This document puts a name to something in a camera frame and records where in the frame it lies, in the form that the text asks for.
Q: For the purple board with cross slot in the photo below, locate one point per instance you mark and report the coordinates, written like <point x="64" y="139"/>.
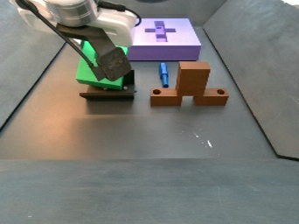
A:
<point x="165" y="39"/>

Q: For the blue peg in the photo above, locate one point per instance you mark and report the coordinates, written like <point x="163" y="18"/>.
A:
<point x="163" y="72"/>

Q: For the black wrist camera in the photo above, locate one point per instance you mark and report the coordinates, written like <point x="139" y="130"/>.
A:
<point x="113" y="62"/>

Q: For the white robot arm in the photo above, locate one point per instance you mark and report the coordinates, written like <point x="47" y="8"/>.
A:
<point x="83" y="19"/>

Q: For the green U-shaped block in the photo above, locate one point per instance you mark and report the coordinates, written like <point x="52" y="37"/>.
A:
<point x="86" y="74"/>

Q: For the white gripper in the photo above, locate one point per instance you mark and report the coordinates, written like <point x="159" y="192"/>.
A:
<point x="75" y="13"/>

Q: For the black angle fixture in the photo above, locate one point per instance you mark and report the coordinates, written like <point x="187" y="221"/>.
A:
<point x="106" y="94"/>

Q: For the brown T-shaped block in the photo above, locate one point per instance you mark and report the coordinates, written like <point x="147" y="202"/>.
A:
<point x="191" y="84"/>

